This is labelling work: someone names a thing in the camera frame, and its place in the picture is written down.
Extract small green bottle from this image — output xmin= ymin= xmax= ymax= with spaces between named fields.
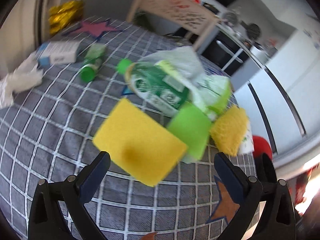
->
xmin=80 ymin=43 xmax=106 ymax=83

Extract green sponge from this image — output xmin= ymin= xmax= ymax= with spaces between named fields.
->
xmin=166 ymin=102 xmax=212 ymax=164

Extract gold foil bag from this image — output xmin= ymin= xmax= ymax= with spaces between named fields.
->
xmin=48 ymin=0 xmax=85 ymax=37

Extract beige wooden cart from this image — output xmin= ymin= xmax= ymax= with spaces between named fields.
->
xmin=126 ymin=0 xmax=219 ymax=51

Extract black built-in oven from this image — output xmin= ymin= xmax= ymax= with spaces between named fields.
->
xmin=202 ymin=31 xmax=249 ymax=76

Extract white refrigerator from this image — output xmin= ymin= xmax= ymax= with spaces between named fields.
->
xmin=231 ymin=27 xmax=319 ymax=154

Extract red stool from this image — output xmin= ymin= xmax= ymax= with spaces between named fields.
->
xmin=253 ymin=135 xmax=273 ymax=160

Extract white plastic bag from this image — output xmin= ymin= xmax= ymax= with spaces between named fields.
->
xmin=138 ymin=46 xmax=207 ymax=83

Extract yellow sponge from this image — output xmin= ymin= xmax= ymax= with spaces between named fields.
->
xmin=92 ymin=99 xmax=188 ymax=187

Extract crumpled white tissue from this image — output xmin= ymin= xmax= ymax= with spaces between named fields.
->
xmin=1 ymin=51 xmax=43 ymax=109

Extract yellow foam net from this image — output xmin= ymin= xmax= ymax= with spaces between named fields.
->
xmin=209 ymin=105 xmax=249 ymax=157

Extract grey checked tablecloth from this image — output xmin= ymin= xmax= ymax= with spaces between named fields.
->
xmin=0 ymin=17 xmax=258 ymax=240

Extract white rice cooker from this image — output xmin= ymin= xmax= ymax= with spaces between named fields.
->
xmin=250 ymin=44 xmax=269 ymax=62

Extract black trash bin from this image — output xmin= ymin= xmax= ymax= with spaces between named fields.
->
xmin=254 ymin=153 xmax=277 ymax=183

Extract white blue carton box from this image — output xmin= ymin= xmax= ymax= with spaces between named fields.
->
xmin=36 ymin=41 xmax=81 ymax=66

